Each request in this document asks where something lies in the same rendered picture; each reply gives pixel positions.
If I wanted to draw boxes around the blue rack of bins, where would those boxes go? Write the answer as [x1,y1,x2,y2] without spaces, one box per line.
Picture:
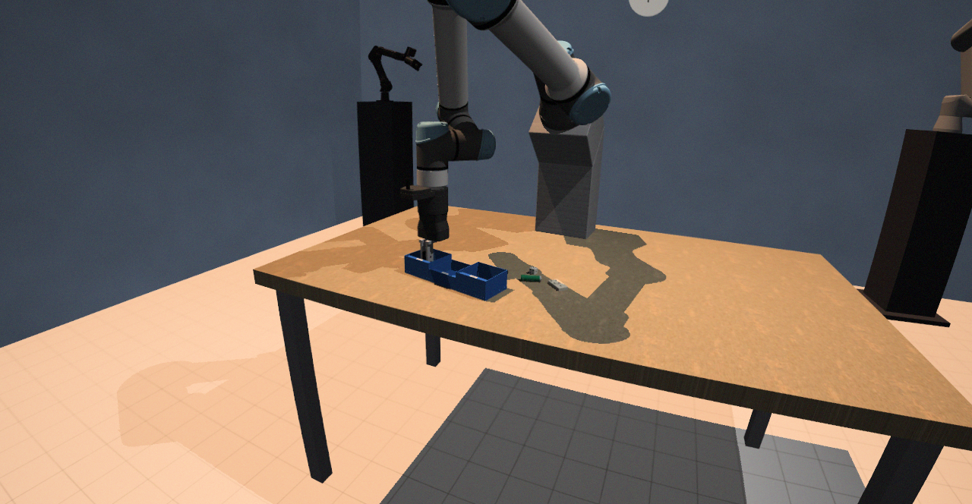
[404,249,507,301]

